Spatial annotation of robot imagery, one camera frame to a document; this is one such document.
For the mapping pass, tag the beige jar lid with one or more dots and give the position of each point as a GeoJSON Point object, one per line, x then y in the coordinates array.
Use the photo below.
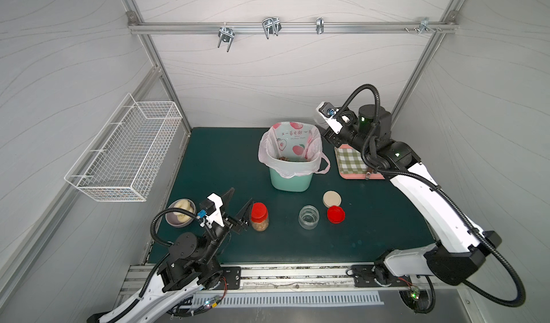
{"type": "Point", "coordinates": [331, 198]}

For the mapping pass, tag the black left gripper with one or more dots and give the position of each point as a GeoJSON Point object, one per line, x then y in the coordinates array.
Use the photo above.
{"type": "Point", "coordinates": [234, 223]}

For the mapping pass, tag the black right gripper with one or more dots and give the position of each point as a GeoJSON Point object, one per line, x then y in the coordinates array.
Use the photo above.
{"type": "Point", "coordinates": [344, 133]}

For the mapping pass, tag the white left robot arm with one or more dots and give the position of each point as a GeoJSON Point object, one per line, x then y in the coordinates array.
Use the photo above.
{"type": "Point", "coordinates": [190, 265]}

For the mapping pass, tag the pink plastic tray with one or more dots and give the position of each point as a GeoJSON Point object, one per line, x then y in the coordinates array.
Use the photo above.
{"type": "Point", "coordinates": [369, 176]}

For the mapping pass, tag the metal hook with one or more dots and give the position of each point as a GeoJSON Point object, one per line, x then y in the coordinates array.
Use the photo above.
{"type": "Point", "coordinates": [271, 26]}
{"type": "Point", "coordinates": [320, 26]}
{"type": "Point", "coordinates": [226, 36]}
{"type": "Point", "coordinates": [424, 27]}

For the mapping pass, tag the mint green trash bin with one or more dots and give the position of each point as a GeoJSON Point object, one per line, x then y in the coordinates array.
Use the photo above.
{"type": "Point", "coordinates": [296, 184]}

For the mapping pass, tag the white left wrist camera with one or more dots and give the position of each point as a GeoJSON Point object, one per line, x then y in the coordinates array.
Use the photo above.
{"type": "Point", "coordinates": [210, 211]}

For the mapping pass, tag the green white checkered cloth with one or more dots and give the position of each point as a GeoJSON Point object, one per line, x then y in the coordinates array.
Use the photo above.
{"type": "Point", "coordinates": [349, 162]}

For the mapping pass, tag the white slotted cable duct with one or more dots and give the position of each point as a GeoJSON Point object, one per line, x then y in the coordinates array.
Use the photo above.
{"type": "Point", "coordinates": [302, 299]}

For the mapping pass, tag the red jar lid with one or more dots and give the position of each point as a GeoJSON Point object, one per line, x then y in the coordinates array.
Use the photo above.
{"type": "Point", "coordinates": [336, 214]}

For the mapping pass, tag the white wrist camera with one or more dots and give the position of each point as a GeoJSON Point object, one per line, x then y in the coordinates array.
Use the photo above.
{"type": "Point", "coordinates": [210, 211]}
{"type": "Point", "coordinates": [329, 112]}

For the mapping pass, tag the white wire basket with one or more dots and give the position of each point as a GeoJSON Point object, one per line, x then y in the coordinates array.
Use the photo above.
{"type": "Point", "coordinates": [123, 159]}

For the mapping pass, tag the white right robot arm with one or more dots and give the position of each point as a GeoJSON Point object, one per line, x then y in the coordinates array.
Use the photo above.
{"type": "Point", "coordinates": [461, 246]}

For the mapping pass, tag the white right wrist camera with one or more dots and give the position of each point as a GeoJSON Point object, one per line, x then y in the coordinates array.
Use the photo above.
{"type": "Point", "coordinates": [329, 112]}

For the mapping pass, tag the pink white plastic bin bag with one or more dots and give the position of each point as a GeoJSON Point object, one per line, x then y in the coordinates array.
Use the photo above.
{"type": "Point", "coordinates": [293, 139]}

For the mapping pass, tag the aluminium crossbar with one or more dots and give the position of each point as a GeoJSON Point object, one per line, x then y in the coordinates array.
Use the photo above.
{"type": "Point", "coordinates": [303, 28]}

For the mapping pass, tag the glass peanut jar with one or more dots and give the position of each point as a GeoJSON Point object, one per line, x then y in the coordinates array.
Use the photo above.
{"type": "Point", "coordinates": [308, 217]}

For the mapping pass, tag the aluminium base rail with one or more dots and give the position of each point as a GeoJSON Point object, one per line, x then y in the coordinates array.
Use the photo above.
{"type": "Point", "coordinates": [285, 277]}

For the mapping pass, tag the grey bowl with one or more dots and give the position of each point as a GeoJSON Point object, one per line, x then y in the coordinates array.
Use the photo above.
{"type": "Point", "coordinates": [170, 218]}

